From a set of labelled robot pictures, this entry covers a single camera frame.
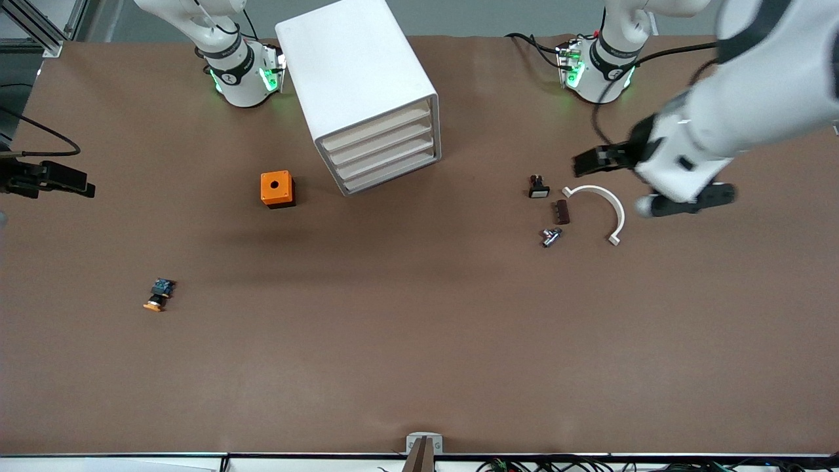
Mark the black cable bundle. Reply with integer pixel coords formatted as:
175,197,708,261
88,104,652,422
475,456,839,472

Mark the grey metal table bracket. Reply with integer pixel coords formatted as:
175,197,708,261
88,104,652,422
405,431,444,472

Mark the black arm base cable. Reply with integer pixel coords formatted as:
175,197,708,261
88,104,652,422
505,33,564,69

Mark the orange button with blue base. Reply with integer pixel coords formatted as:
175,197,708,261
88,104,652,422
143,278,176,313

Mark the orange box with hole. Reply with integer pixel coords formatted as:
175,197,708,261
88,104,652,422
260,170,296,209

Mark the white half-ring pipe clamp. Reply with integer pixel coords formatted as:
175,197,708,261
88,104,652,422
562,185,625,246

